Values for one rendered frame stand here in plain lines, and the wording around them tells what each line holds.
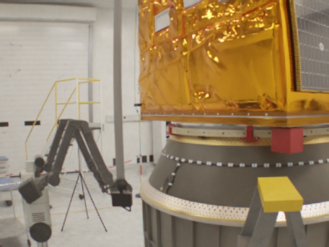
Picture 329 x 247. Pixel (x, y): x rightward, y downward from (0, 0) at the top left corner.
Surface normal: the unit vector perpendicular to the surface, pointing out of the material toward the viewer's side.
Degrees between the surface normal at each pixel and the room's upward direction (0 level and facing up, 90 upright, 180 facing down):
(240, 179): 62
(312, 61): 90
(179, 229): 90
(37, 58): 90
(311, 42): 90
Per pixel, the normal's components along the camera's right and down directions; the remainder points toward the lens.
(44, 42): 0.50, 0.02
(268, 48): -0.82, -0.06
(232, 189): -0.41, -0.43
